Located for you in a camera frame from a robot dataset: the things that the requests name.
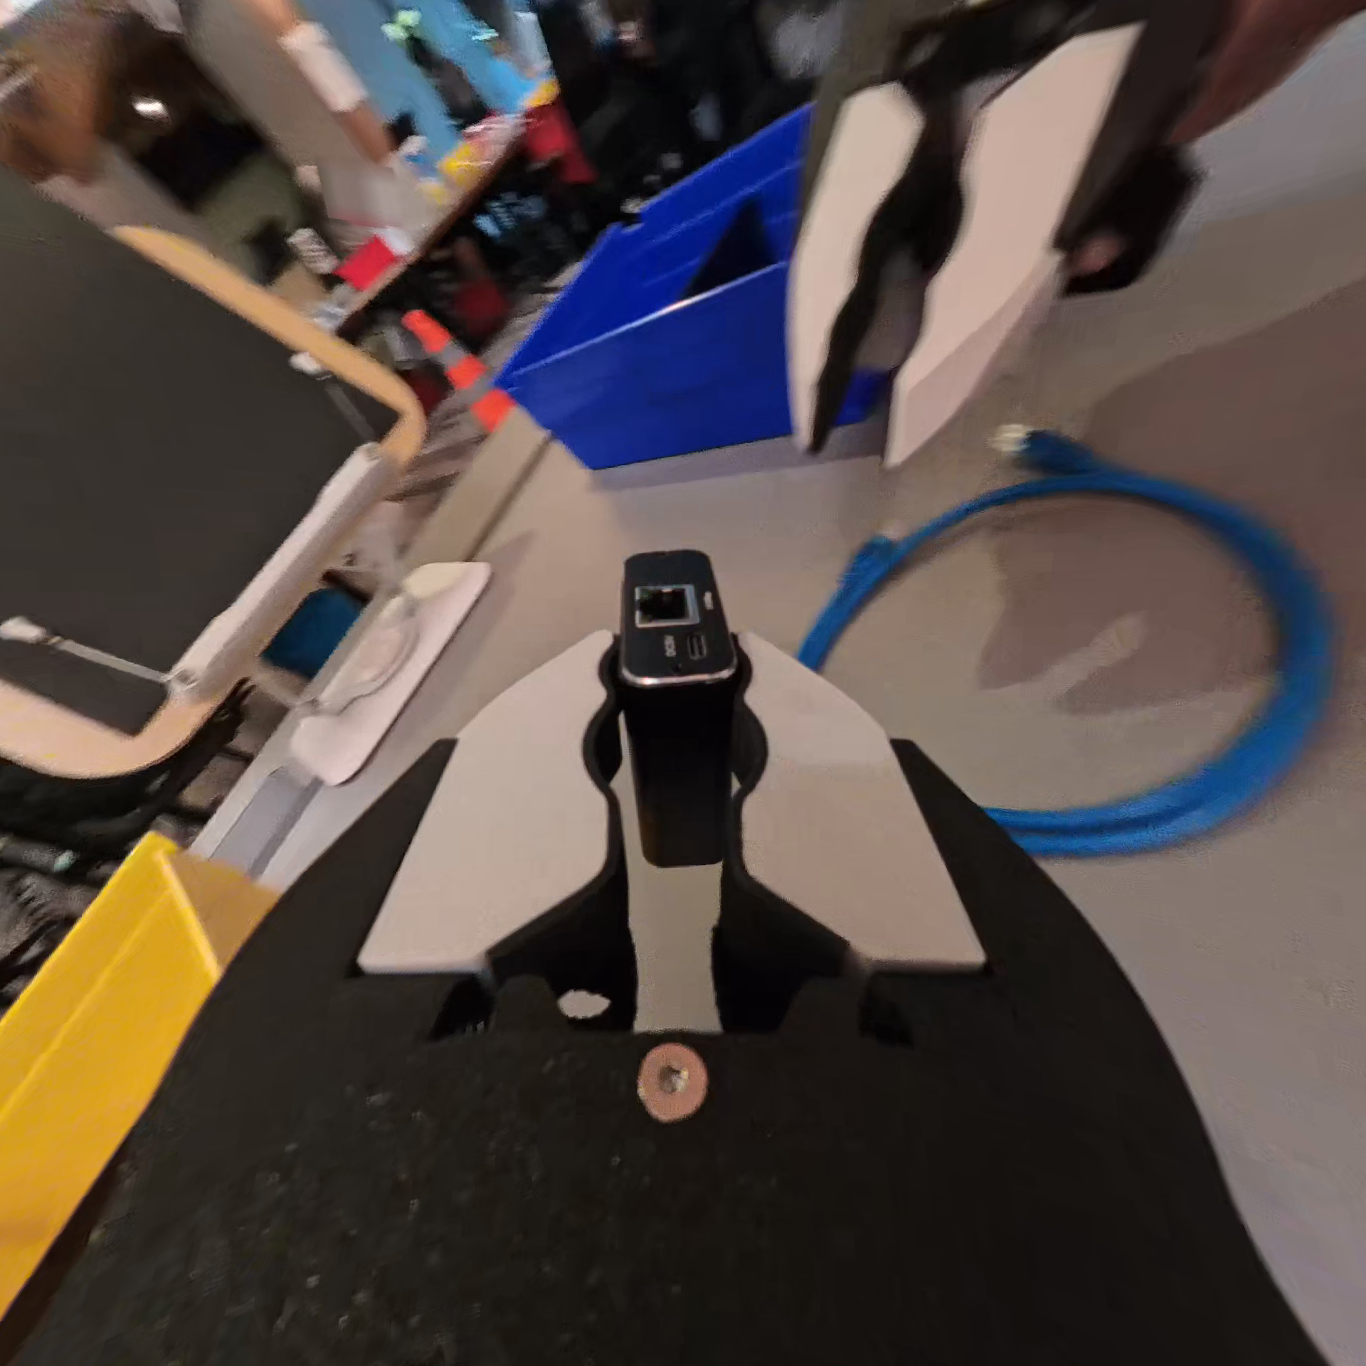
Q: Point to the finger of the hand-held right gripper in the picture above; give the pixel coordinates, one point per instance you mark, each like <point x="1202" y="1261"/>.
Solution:
<point x="844" y="234"/>
<point x="1014" y="245"/>

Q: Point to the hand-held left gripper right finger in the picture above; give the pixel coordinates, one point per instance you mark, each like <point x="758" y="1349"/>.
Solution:
<point x="854" y="833"/>

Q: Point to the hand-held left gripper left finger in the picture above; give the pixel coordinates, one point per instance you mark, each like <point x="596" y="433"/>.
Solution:
<point x="501" y="833"/>

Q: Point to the black ethernet adapter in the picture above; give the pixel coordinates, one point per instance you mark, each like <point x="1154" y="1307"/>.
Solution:
<point x="677" y="769"/>

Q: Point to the blue storage bin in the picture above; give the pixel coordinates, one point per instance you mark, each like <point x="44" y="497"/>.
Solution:
<point x="662" y="384"/>

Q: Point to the yellow storage bin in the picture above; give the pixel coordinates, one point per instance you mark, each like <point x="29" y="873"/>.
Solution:
<point x="86" y="1045"/>

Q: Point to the person's right hand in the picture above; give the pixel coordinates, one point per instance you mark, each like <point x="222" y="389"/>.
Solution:
<point x="1282" y="52"/>

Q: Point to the black bin divider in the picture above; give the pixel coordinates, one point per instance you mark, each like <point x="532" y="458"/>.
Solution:
<point x="747" y="257"/>

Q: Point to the blue plastic box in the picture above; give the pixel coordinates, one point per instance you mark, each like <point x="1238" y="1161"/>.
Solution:
<point x="316" y="636"/>

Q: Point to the orange traffic cone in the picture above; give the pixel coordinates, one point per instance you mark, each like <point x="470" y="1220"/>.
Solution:
<point x="470" y="373"/>

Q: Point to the cluttered background table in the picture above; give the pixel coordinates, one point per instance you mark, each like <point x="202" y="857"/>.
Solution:
<point x="372" y="260"/>

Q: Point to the wood-framed black board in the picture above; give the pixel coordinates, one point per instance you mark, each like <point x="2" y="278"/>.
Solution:
<point x="138" y="447"/>

